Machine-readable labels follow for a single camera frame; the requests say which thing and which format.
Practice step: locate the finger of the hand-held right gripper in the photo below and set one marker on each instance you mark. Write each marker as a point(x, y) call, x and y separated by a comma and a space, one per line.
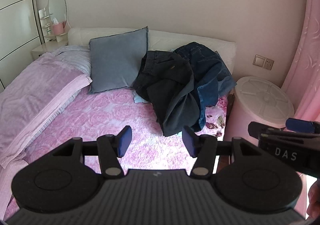
point(260, 130)
point(300, 125)

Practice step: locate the pink box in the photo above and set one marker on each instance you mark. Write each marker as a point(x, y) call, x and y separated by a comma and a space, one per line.
point(58, 28)

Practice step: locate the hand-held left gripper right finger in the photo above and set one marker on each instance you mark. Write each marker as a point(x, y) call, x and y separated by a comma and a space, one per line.
point(189, 143)

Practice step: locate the white nightstand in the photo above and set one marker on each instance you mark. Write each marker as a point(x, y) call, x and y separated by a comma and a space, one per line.
point(47, 47)

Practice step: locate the white wardrobe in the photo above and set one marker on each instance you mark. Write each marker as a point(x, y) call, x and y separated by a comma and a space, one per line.
point(17, 27)

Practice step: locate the oval mirror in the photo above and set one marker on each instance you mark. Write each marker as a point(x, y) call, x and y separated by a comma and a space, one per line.
point(57, 5)

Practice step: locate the grey-blue cushion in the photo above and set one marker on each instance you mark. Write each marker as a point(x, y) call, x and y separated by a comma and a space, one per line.
point(115, 62)

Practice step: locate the pink floral blanket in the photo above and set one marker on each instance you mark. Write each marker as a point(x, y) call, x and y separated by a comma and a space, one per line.
point(100, 115)

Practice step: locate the black pants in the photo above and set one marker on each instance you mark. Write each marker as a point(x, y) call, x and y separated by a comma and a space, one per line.
point(172, 90)

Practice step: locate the white headboard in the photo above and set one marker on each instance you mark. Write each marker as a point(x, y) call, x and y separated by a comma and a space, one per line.
point(162, 40)

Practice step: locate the lavender striped pillow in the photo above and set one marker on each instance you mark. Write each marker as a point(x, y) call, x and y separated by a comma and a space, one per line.
point(75, 57)

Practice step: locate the pink pillow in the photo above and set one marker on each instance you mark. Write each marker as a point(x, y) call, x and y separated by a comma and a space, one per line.
point(32, 95)

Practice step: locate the pink bin with white lid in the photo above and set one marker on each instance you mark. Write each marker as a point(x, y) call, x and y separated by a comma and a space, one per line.
point(262, 97)

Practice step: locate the light blue cloth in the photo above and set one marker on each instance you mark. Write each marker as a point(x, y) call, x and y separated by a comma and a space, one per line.
point(140, 100)

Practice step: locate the blue jeans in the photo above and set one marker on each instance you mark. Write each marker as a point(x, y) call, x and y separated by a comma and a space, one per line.
point(207, 65)

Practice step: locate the beige wall socket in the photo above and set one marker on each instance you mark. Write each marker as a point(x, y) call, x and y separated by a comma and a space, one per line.
point(262, 62)

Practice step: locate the white vanity shelf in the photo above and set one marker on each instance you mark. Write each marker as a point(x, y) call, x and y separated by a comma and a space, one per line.
point(42, 18)

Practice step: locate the pink curtain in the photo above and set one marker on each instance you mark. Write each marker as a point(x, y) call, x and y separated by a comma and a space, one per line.
point(307, 65)

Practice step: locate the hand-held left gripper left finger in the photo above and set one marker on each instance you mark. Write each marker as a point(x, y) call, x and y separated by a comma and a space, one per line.
point(125, 140)

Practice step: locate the small green bottle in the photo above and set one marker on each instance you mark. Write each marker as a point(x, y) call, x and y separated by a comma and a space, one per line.
point(49, 31)

